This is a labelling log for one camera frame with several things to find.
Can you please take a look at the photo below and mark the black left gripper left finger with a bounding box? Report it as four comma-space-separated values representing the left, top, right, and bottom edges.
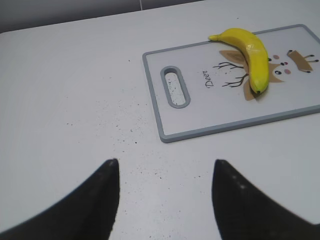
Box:
0, 158, 120, 240

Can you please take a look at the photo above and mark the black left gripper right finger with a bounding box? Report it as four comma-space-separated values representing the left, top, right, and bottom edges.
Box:
211, 159, 320, 240

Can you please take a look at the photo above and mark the yellow plastic banana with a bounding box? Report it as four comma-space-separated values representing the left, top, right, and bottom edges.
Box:
207, 28, 269, 94

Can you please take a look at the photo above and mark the white grey-rimmed cutting board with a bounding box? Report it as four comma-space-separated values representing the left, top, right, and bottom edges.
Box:
142, 24, 320, 143

